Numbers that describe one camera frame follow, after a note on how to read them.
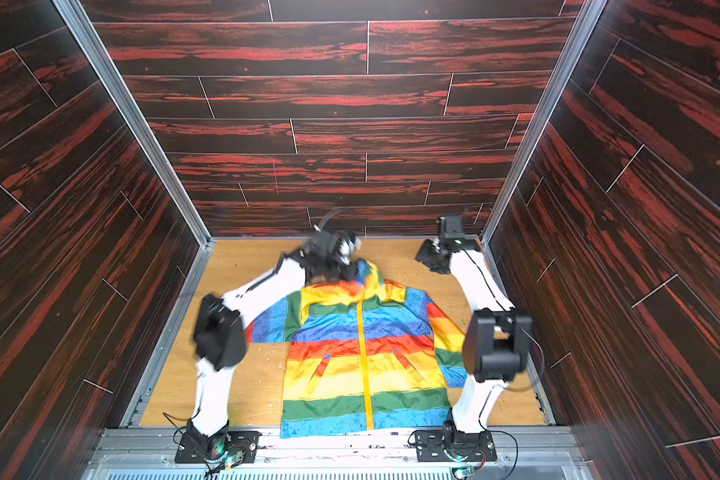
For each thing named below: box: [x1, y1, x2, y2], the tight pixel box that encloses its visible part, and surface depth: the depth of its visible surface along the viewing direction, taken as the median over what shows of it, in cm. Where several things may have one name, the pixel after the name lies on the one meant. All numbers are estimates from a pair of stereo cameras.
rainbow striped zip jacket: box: [245, 259, 469, 439], surface depth 88 cm
